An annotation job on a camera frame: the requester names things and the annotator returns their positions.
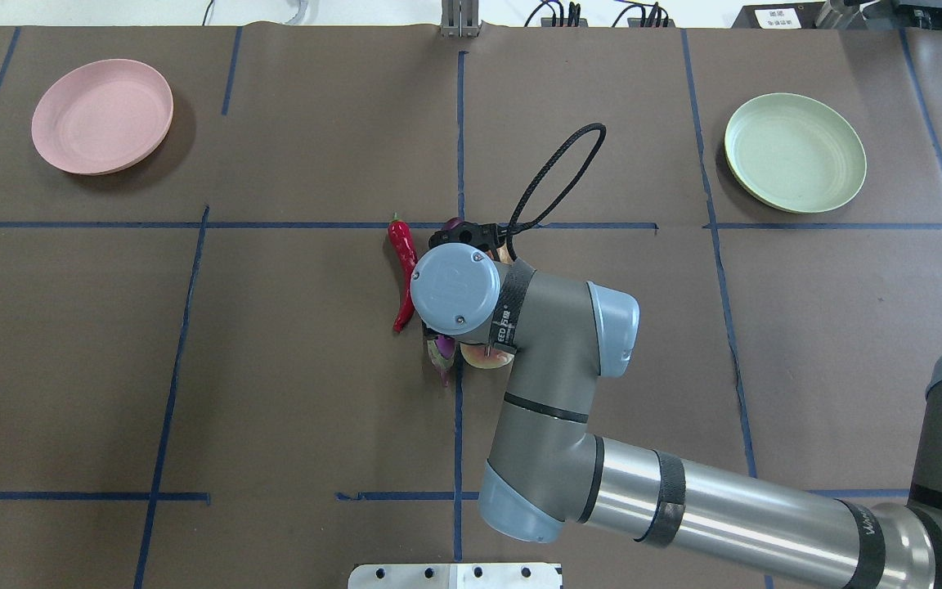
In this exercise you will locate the red yellow pomegranate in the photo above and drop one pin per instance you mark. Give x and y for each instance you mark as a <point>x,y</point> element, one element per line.
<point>502,255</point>

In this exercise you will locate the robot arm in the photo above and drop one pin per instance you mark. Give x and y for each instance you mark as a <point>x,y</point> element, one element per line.
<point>546,469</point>

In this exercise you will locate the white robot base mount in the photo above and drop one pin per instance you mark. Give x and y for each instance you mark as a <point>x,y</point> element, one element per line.
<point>458,575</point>

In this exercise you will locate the red chili pepper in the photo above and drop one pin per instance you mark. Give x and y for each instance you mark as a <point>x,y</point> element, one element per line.
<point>400,238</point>

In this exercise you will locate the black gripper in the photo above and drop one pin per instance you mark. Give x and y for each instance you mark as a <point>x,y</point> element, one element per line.
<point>435,339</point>

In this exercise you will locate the purple eggplant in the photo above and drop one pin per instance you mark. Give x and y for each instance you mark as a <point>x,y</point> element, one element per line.
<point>441,351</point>

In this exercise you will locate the aluminium frame post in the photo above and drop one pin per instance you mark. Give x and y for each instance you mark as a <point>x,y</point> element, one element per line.
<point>460,19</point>

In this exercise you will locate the green plate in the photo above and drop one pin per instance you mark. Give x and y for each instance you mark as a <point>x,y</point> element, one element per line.
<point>795,154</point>

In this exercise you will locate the peach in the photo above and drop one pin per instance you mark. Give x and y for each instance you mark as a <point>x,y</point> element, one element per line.
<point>485,358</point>

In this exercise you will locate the pink plate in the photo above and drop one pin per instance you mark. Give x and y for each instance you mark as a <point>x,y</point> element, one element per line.
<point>103,117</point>

